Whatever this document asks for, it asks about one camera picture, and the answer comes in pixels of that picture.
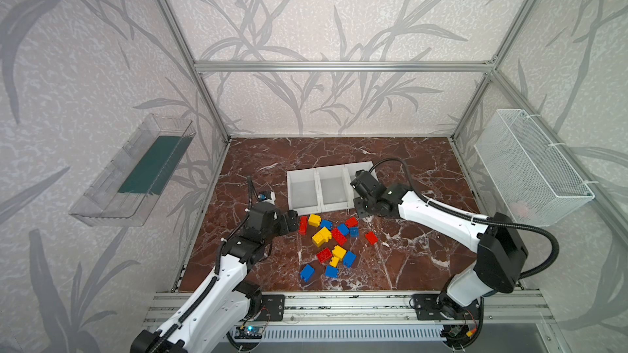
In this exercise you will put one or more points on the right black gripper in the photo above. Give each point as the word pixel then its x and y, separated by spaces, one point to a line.
pixel 361 204

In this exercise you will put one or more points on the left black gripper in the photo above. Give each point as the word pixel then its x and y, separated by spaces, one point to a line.
pixel 288 222

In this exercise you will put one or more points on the long red lego brick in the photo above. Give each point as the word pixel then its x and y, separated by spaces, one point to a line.
pixel 303 224

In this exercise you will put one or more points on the large yellow lego brick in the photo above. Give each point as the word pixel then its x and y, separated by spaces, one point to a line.
pixel 322 237

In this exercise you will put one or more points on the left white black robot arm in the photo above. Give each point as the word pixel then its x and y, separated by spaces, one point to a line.
pixel 225 297

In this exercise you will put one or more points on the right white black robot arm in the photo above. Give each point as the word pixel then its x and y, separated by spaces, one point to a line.
pixel 496 241

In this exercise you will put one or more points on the yellow lego brick top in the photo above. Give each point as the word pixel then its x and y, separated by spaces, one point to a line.
pixel 314 220

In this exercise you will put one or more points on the left white sorting bin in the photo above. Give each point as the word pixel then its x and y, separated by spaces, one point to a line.
pixel 302 191

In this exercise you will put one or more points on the white sorting bin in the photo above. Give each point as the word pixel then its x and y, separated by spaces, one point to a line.
pixel 353 168
pixel 302 191
pixel 334 186

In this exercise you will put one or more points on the right white sorting bin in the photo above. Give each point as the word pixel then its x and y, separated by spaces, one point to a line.
pixel 353 168

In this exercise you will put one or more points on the middle white sorting bin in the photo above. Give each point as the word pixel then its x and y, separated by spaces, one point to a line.
pixel 334 186

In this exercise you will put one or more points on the green circuit board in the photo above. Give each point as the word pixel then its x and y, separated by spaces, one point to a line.
pixel 242 333

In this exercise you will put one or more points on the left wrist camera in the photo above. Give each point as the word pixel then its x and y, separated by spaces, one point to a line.
pixel 267 196

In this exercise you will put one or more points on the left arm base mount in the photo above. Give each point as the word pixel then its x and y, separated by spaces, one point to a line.
pixel 265 307

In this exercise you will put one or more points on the aluminium front rail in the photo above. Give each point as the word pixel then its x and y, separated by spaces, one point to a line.
pixel 393 307

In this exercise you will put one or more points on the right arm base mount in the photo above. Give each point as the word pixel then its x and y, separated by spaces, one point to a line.
pixel 429 307

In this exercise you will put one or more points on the white wire mesh basket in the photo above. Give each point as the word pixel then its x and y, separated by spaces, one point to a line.
pixel 537 184

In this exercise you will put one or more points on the clear plastic wall tray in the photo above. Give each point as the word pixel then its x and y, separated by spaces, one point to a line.
pixel 127 190

